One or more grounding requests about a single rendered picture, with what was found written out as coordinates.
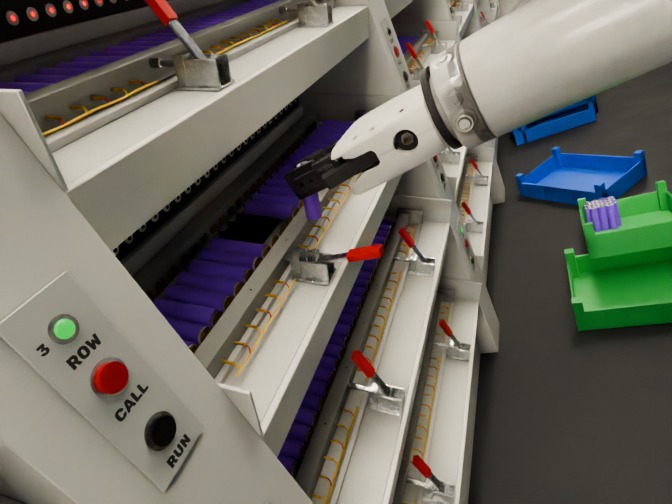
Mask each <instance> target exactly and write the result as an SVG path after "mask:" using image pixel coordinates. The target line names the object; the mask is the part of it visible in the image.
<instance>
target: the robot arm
mask: <svg viewBox="0 0 672 504"><path fill-rule="evenodd" d="M499 7H500V17H501V18H499V19H498V20H496V21H494V22H492V23H491V24H489V25H487V26H486V27H484V28H482V29H480V30H479V31H477V32H475V33H473V34H472V35H470V36H468V37H467V38H465V39H463V40H461V41H460V42H458V43H456V44H455V45H453V46H451V47H449V48H448V49H446V50H444V51H442V52H441V53H439V54H437V55H435V56H434V57H432V58H431V60H430V66H427V67H426V68H424V69H422V71H421V72H420V77H421V79H420V83H421V84H420V85H418V86H415V87H414V88H412V89H411V90H409V91H407V92H405V93H403V94H401V95H399V96H397V97H395V98H393V99H391V100H390V101H388V102H386V103H384V104H382V105H381V106H379V107H377V108H375V109H374V110H372V111H370V112H369V113H367V114H365V115H364V116H362V117H361V118H359V119H358V120H357V121H356V122H354V123H353V124H352V125H351V127H350V128H349V129H348V130H347V131H346V133H345V134H344V135H343V136H342V138H341V139H340V140H338V141H336V142H334V143H333V144H331V145H329V146H328V147H326V148H325V151H326V153H325V152H324V150H323V149H320V150H318V151H316V152H315V153H313V154H311V155H309V156H307V157H305V158H303V159H301V160H300V161H298V162H296V163H295V164H294V168H295V169H293V170H291V171H289V172H288V173H286V174H285V176H284V178H285V180H286V181H287V183H288V184H289V186H290V187H291V189H292V190H293V192H294V193H295V195H296V196H297V197H298V199H300V200H302V199H304V198H307V197H309V196H311V195H313V194H315V193H317V192H319V191H322V190H324V189H326V188H328V189H329V190H330V189H333V188H334V187H336V186H338V185H339V184H341V183H343V182H344V181H346V180H348V179H349V178H351V177H352V176H354V175H356V174H359V175H358V176H357V178H356V180H355V181H354V183H353V184H352V186H351V189H352V193H353V194H355V195H360V194H363V193H365V192H367V191H369V190H371V189H373V188H375V187H377V186H379V185H381V184H383V183H385V182H387V181H389V180H391V179H393V178H395V177H397V176H399V175H401V174H403V173H405V172H407V171H409V170H411V169H413V168H415V167H417V166H418V165H420V164H422V163H424V162H426V161H427V160H429V159H431V158H432V157H434V156H436V155H437V154H439V153H440V152H442V151H443V150H445V149H446V148H448V146H450V147H451V148H453V149H459V148H461V147H462V146H464V147H466V148H468V149H471V148H473V147H476V146H478V145H480V144H483V143H485V142H487V141H490V140H492V139H494V138H496V137H499V136H501V135H504V134H506V133H508V132H511V131H513V130H515V129H518V128H520V127H522V126H524V125H527V124H529V123H531V122H534V121H536V120H538V119H541V118H543V117H545V116H548V115H550V114H552V113H554V112H557V111H559V110H561V109H564V108H566V107H568V106H571V105H573V104H575V103H578V102H580V101H582V100H584V99H587V98H589V97H591V96H594V95H596V94H598V93H601V92H603V91H605V90H608V89H610V88H612V87H614V86H617V85H619V84H621V83H624V82H626V81H628V80H631V79H633V78H635V77H638V76H640V75H642V74H644V73H647V72H649V71H651V70H654V69H656V68H658V67H661V66H663V65H665V64H667V63H670V62H672V0H499ZM303 161H308V162H307V163H305V164H303V165H301V166H299V167H297V168H296V165H297V164H299V163H301V162H303Z"/></svg>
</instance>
